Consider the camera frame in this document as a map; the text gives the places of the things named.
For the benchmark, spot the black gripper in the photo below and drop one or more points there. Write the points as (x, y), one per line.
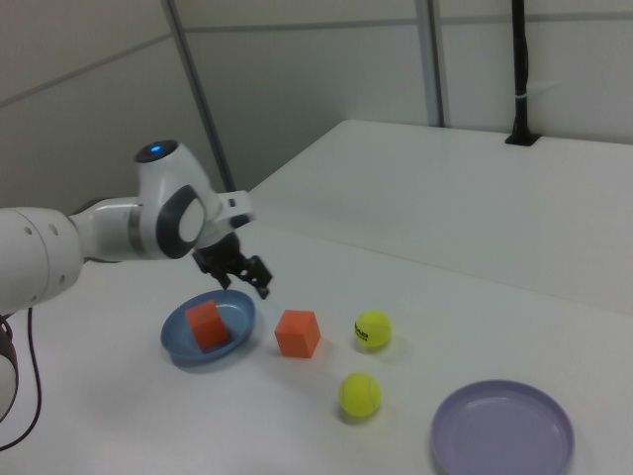
(225, 257)

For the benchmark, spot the orange foam cube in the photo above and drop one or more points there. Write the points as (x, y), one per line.
(297, 341)
(207, 326)

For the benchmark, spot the yellow tennis ball HEAD print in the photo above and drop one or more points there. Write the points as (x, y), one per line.
(373, 330)

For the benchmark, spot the plain yellow tennis ball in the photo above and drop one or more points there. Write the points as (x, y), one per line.
(359, 393)

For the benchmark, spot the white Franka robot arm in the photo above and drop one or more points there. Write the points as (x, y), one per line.
(29, 257)

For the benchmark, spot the blue plastic plate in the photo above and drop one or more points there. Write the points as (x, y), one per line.
(242, 312)

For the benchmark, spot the purple plastic plate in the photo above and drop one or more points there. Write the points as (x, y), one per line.
(502, 430)

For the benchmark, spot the black pole clamp mount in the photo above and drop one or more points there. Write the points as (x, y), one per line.
(520, 74)

